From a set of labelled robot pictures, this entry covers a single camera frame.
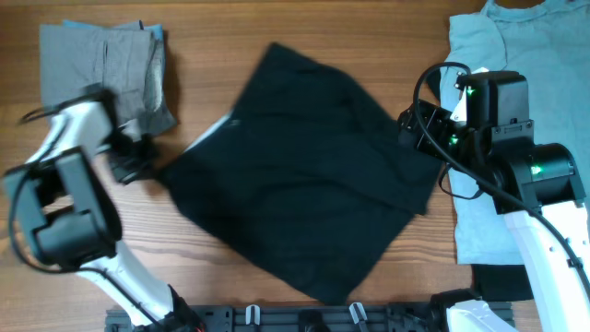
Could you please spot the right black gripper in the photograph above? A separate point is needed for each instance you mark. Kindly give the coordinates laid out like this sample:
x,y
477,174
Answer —
x,y
438,117

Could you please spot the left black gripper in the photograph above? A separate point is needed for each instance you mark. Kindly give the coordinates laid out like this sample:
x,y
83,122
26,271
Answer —
x,y
126,176

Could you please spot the black shorts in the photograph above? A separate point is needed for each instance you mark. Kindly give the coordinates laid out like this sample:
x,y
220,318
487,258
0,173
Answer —
x,y
305,178

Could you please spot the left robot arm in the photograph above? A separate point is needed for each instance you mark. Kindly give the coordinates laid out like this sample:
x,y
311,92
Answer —
x,y
62,221

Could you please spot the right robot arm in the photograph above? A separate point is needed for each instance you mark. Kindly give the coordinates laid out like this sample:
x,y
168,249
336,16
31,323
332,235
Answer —
x,y
536,189

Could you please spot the folded grey shorts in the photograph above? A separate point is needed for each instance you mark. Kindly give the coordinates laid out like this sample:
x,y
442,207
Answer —
x,y
131,66

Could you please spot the folded blue garment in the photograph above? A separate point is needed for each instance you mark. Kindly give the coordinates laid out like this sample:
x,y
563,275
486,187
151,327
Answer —
x,y
120,30

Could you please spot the light blue t-shirt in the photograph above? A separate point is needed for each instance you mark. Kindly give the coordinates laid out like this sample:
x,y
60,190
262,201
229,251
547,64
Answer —
x,y
549,45

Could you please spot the black garment under t-shirt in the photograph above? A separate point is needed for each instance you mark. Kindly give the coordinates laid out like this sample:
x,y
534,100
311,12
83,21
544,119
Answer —
x,y
508,283

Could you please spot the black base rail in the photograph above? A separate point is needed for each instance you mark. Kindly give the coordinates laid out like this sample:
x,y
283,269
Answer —
x,y
394,317

